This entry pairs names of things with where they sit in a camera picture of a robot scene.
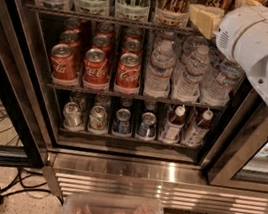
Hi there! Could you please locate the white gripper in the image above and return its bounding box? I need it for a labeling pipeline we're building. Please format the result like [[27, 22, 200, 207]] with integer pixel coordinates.
[[189, 0, 268, 66]]

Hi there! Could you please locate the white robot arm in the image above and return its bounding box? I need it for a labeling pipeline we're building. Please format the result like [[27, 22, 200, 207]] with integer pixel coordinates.
[[189, 4, 268, 106]]

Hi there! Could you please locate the coca-cola can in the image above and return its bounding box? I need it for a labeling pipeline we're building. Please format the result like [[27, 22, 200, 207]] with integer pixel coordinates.
[[91, 34, 112, 54], [59, 30, 82, 52], [122, 39, 143, 56], [50, 43, 77, 81], [116, 53, 141, 89], [84, 48, 109, 85]]

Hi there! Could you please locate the front right Coca-Cola can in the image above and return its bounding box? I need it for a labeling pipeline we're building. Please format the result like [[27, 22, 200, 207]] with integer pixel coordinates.
[[116, 53, 141, 89]]

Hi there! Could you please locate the right fridge glass door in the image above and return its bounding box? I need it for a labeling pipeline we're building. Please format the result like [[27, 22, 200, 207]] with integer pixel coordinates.
[[203, 89, 268, 192]]

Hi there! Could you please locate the blue can front right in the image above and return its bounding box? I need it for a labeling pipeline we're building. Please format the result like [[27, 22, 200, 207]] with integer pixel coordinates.
[[137, 112, 157, 140]]

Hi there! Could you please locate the blue can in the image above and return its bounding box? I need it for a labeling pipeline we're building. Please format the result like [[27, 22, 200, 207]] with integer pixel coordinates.
[[112, 108, 131, 135], [137, 112, 157, 140]]

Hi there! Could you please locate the front middle Coca-Cola can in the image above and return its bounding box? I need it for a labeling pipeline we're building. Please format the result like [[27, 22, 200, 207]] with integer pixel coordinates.
[[84, 48, 109, 85]]

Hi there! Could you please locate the blue can front left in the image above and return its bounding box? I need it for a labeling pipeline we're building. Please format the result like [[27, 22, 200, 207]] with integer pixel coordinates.
[[112, 108, 131, 135]]

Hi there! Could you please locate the silver can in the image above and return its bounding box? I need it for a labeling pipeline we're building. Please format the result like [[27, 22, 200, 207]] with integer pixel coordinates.
[[63, 102, 82, 131], [87, 105, 108, 134]]

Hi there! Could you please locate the front left Coca-Cola can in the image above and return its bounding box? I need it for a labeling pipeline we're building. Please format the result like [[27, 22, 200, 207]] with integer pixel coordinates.
[[50, 43, 77, 81]]

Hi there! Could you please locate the stainless fridge base grille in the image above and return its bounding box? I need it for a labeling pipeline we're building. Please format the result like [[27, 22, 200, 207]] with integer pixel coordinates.
[[42, 149, 268, 214]]

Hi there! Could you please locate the silver can front left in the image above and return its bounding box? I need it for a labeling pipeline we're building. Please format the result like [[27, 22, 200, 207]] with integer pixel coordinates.
[[63, 102, 82, 131]]

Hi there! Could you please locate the open fridge glass door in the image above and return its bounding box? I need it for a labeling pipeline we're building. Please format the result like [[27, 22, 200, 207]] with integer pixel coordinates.
[[0, 0, 49, 168]]

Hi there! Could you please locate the front right water bottle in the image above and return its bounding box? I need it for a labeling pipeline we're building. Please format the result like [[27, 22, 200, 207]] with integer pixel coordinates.
[[200, 55, 244, 107]]

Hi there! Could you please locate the water bottle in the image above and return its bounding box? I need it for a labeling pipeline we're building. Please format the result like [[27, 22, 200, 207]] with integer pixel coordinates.
[[144, 40, 176, 98], [174, 44, 210, 102], [200, 55, 244, 107]]

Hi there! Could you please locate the front middle water bottle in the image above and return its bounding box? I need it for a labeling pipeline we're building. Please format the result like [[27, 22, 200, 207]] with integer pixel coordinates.
[[174, 44, 210, 102]]

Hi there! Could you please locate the front left water bottle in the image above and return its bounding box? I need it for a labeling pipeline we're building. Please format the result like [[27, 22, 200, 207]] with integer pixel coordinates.
[[144, 40, 176, 98]]

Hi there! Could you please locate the left tea bottle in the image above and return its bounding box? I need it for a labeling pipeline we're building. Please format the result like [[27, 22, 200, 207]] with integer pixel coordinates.
[[160, 105, 186, 144]]

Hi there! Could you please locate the tea bottle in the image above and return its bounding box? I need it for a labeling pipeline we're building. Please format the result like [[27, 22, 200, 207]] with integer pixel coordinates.
[[182, 109, 214, 147], [160, 105, 186, 144]]

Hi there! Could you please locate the right tea bottle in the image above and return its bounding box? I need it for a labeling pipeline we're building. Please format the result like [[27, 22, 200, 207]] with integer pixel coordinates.
[[182, 109, 214, 147]]

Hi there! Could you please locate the middle wire shelf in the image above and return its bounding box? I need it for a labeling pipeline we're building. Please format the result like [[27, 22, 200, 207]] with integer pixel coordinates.
[[47, 83, 225, 111]]

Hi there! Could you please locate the wire shelf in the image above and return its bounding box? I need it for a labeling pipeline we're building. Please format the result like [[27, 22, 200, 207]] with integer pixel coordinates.
[[47, 83, 225, 111], [25, 3, 202, 36]]

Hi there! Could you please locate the top wire shelf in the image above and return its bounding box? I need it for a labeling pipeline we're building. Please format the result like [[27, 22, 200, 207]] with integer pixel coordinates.
[[25, 3, 202, 36]]

